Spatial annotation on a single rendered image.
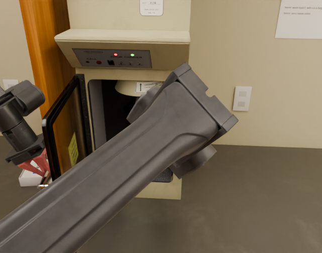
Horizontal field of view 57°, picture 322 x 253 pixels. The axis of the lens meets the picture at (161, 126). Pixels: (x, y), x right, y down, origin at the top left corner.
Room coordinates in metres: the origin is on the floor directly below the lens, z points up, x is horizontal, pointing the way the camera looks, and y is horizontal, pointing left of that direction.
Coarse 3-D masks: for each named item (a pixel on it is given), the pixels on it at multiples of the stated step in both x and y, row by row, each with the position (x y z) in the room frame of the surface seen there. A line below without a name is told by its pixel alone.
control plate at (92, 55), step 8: (72, 48) 0.73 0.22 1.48; (80, 56) 0.75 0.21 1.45; (88, 56) 0.75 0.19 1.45; (96, 56) 0.75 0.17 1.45; (104, 56) 0.75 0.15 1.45; (112, 56) 0.74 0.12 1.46; (120, 56) 0.74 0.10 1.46; (128, 56) 0.74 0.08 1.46; (136, 56) 0.74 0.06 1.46; (144, 56) 0.74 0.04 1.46; (88, 64) 0.78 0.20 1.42; (96, 64) 0.78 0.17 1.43; (104, 64) 0.77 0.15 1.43; (120, 64) 0.77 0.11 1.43; (128, 64) 0.77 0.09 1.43; (136, 64) 0.77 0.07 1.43; (144, 64) 0.76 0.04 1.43
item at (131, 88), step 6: (120, 84) 0.87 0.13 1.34; (126, 84) 0.85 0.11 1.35; (132, 84) 0.84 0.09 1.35; (138, 84) 0.84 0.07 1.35; (144, 84) 0.84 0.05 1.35; (150, 84) 0.84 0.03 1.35; (162, 84) 0.87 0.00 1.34; (120, 90) 0.85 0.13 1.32; (126, 90) 0.84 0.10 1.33; (132, 90) 0.83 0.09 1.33; (138, 90) 0.83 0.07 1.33; (144, 90) 0.83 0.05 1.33; (138, 96) 0.82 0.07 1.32
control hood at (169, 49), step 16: (64, 32) 0.76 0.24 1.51; (80, 32) 0.76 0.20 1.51; (96, 32) 0.77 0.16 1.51; (112, 32) 0.77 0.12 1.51; (128, 32) 0.77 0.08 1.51; (144, 32) 0.77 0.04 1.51; (160, 32) 0.78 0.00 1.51; (176, 32) 0.78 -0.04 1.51; (64, 48) 0.73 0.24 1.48; (80, 48) 0.73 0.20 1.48; (96, 48) 0.72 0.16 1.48; (112, 48) 0.72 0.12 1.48; (128, 48) 0.72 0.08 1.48; (144, 48) 0.71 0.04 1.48; (160, 48) 0.71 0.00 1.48; (176, 48) 0.71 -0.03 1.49; (80, 64) 0.78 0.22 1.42; (160, 64) 0.76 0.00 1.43; (176, 64) 0.76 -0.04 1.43
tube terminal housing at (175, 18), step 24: (72, 0) 0.82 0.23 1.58; (96, 0) 0.82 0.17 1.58; (120, 0) 0.81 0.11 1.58; (168, 0) 0.81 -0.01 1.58; (72, 24) 0.82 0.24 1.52; (96, 24) 0.82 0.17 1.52; (120, 24) 0.81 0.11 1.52; (144, 24) 0.81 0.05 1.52; (168, 24) 0.81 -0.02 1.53; (96, 72) 0.82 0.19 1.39; (120, 72) 0.81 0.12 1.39; (144, 72) 0.81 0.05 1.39; (168, 72) 0.81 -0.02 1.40; (144, 192) 0.81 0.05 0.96; (168, 192) 0.81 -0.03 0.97
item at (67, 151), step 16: (48, 112) 0.54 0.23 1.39; (64, 112) 0.63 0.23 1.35; (80, 112) 0.78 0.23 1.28; (64, 128) 0.61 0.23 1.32; (80, 128) 0.76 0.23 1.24; (48, 144) 0.50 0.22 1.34; (64, 144) 0.59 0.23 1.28; (80, 144) 0.73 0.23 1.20; (48, 160) 0.50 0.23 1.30; (64, 160) 0.58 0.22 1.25; (80, 160) 0.71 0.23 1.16
